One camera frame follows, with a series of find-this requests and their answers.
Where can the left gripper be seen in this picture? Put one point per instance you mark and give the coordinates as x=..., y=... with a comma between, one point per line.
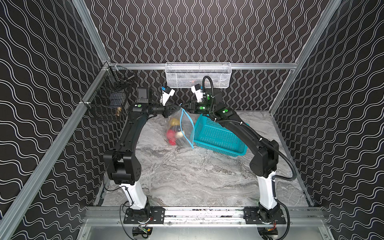
x=167, y=110

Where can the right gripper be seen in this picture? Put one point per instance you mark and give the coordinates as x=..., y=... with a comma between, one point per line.
x=192, y=107

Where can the yellow potato toy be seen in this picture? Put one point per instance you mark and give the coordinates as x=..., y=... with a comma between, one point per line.
x=174, y=122

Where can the dark red apple toy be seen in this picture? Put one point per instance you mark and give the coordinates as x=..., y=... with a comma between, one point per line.
x=171, y=137

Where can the clear zip top bag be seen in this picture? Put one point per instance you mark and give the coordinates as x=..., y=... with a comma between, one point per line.
x=187, y=141

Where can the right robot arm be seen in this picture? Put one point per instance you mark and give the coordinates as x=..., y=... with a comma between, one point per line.
x=266, y=153

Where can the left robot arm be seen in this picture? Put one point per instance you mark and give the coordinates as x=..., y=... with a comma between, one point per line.
x=123, y=167

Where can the teal plastic basket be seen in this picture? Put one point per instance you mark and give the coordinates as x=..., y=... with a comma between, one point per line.
x=212, y=136

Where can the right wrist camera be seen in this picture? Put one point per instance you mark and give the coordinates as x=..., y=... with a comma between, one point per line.
x=198, y=91

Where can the clear wall basket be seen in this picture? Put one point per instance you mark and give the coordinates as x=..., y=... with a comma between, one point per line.
x=186, y=75

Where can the black wire wall basket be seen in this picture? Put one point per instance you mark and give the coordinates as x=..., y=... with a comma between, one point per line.
x=109, y=101

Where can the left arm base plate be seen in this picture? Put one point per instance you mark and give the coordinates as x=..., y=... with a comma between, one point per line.
x=148, y=215

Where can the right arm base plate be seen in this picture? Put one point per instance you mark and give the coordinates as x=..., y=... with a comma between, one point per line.
x=258, y=216

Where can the aluminium front rail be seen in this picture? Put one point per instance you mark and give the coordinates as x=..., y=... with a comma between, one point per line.
x=204, y=223

